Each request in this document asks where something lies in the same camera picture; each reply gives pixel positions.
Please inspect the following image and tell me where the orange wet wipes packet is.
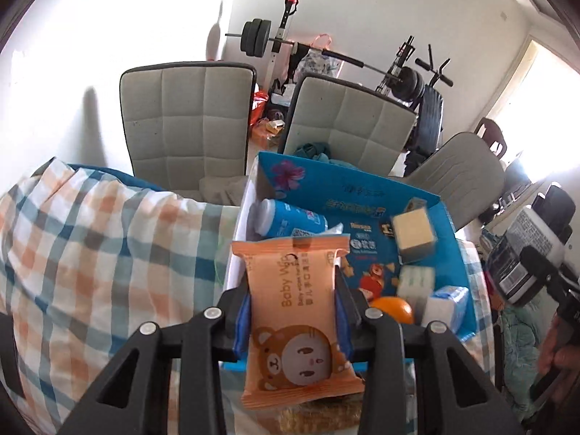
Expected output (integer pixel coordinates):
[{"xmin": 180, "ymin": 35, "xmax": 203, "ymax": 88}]
[{"xmin": 230, "ymin": 233, "xmax": 365, "ymax": 411}]

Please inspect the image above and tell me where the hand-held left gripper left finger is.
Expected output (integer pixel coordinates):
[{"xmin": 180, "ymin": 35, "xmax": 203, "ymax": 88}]
[{"xmin": 59, "ymin": 287, "xmax": 254, "ymax": 435}]

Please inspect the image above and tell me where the white striped tissue pack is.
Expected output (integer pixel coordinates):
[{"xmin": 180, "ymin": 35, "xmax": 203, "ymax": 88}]
[{"xmin": 398, "ymin": 265, "xmax": 436, "ymax": 302}]

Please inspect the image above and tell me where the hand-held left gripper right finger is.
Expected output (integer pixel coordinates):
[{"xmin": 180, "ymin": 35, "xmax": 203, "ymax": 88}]
[{"xmin": 333, "ymin": 272, "xmax": 522, "ymax": 435}]

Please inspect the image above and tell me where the white and blue tissue pack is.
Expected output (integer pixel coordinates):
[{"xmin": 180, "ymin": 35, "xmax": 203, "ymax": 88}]
[{"xmin": 423, "ymin": 285, "xmax": 470, "ymax": 329}]

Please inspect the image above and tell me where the teal cloth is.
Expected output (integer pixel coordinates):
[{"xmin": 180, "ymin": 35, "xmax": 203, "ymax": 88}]
[{"xmin": 292, "ymin": 142, "xmax": 335, "ymax": 162}]

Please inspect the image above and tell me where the yellow corn snack packet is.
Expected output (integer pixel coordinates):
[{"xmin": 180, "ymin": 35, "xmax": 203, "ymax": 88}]
[{"xmin": 276, "ymin": 394, "xmax": 365, "ymax": 433}]

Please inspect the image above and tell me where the blue and white can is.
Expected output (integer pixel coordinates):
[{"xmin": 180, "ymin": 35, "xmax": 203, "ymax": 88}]
[{"xmin": 250, "ymin": 198, "xmax": 328, "ymax": 239}]

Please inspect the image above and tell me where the white barbell rack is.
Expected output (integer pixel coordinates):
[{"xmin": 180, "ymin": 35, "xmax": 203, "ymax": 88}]
[{"xmin": 267, "ymin": 0, "xmax": 302, "ymax": 96}]

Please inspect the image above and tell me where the grey quilted chair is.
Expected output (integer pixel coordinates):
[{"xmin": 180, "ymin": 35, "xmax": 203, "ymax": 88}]
[
  {"xmin": 119, "ymin": 61, "xmax": 257, "ymax": 191},
  {"xmin": 276, "ymin": 72, "xmax": 418, "ymax": 177}
]

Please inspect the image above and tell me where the blue and red biscuit box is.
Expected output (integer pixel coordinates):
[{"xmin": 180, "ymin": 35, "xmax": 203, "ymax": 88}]
[{"xmin": 335, "ymin": 220, "xmax": 404, "ymax": 302}]

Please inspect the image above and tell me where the person's right hand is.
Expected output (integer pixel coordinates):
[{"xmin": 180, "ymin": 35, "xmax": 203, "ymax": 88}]
[{"xmin": 538, "ymin": 317, "xmax": 580, "ymax": 374}]

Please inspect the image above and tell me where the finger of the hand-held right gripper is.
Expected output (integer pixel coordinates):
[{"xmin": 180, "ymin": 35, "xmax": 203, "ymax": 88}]
[
  {"xmin": 520, "ymin": 245, "xmax": 568, "ymax": 291},
  {"xmin": 532, "ymin": 185, "xmax": 577, "ymax": 239}
]

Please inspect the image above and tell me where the barbell with black plates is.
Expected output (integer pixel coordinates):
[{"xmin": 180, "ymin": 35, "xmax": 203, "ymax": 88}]
[{"xmin": 225, "ymin": 19, "xmax": 427, "ymax": 103}]

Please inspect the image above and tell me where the grey smooth-backed chair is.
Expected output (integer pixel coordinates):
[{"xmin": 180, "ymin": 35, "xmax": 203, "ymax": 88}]
[{"xmin": 401, "ymin": 132, "xmax": 506, "ymax": 232}]

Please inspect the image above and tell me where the dark wooden chair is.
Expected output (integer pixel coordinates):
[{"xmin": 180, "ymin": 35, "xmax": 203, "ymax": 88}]
[{"xmin": 473, "ymin": 117, "xmax": 508, "ymax": 160}]

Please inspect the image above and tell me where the red plastic bag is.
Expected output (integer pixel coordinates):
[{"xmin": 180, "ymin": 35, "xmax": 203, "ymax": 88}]
[{"xmin": 250, "ymin": 91, "xmax": 271, "ymax": 126}]

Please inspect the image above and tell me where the blue cardboard box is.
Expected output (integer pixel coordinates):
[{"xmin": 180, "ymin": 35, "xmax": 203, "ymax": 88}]
[{"xmin": 222, "ymin": 152, "xmax": 481, "ymax": 372}]

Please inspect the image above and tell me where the teal jacket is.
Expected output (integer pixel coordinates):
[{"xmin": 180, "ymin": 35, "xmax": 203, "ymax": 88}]
[{"xmin": 496, "ymin": 303, "xmax": 547, "ymax": 420}]

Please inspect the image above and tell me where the checked tablecloth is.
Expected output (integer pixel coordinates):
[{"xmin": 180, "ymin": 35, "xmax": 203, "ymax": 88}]
[{"xmin": 0, "ymin": 156, "xmax": 499, "ymax": 435}]

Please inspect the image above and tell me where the patterned cloth bag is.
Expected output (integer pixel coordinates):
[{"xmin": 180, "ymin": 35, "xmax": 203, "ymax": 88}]
[{"xmin": 301, "ymin": 50, "xmax": 341, "ymax": 79}]

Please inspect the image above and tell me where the orange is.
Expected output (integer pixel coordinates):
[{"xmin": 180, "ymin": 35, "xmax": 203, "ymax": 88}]
[{"xmin": 369, "ymin": 296, "xmax": 414, "ymax": 326}]

